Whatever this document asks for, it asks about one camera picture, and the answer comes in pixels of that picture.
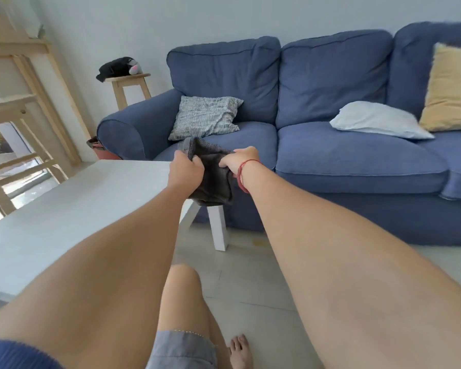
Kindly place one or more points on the person's left hand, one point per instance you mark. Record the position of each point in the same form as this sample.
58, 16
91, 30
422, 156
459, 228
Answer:
184, 172

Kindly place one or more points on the person's right hand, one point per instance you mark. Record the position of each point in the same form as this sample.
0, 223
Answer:
240, 157

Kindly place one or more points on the person's right fingers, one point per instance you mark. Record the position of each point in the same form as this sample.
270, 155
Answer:
230, 161

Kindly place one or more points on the person's left thumb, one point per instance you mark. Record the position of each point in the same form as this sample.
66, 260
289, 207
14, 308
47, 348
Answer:
198, 162

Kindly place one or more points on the dark grey towel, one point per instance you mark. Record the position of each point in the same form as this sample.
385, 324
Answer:
211, 176

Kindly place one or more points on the person's left forearm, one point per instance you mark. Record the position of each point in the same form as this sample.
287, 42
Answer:
88, 272

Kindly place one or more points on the person's right forearm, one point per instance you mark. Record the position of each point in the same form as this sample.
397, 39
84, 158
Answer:
349, 272

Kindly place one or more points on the grey patterned cushion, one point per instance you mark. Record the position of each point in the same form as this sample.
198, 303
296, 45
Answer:
205, 118

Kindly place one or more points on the red basket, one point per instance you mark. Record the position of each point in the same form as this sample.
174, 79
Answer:
100, 149

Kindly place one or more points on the small wooden stool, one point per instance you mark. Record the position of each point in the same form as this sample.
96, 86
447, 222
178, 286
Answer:
130, 88

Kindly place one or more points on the blue fabric sofa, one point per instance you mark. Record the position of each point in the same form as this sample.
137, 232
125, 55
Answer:
330, 111

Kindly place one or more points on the black plush toy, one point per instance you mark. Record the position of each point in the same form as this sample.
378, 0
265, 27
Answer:
118, 67

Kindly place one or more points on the white coffee table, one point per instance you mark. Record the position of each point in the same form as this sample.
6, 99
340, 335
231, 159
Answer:
73, 211

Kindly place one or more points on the person's leg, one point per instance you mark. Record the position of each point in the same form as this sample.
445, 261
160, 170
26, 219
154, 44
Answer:
188, 303

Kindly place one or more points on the white pillow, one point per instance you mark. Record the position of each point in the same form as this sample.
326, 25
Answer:
376, 119

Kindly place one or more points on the wooden ladder shelf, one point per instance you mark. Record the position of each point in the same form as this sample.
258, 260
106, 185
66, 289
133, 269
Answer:
23, 122

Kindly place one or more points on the grey shorts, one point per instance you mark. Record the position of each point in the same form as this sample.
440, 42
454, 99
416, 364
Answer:
182, 349

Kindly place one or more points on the person's foot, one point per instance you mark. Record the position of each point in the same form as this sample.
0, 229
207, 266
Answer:
241, 353

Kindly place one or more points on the yellow cushion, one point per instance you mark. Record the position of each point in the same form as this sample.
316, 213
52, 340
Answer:
451, 90

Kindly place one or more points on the blue shirt sleeve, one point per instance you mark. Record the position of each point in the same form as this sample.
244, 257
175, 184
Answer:
15, 355

